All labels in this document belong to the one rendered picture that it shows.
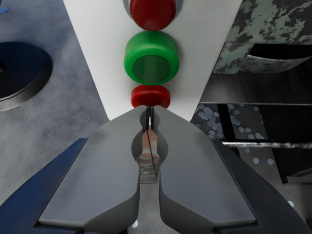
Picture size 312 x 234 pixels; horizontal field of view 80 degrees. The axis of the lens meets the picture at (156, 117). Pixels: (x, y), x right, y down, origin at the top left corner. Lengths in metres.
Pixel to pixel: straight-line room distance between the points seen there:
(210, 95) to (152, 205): 0.39
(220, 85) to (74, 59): 0.72
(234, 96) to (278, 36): 0.21
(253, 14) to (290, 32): 0.06
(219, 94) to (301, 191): 0.50
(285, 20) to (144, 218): 0.58
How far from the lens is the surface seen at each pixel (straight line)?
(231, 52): 0.27
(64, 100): 0.85
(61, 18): 1.26
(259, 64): 0.43
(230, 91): 0.47
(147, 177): 0.63
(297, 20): 0.27
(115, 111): 0.16
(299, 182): 0.80
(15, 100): 0.92
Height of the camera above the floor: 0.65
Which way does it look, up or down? 61 degrees down
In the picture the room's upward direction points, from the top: 5 degrees clockwise
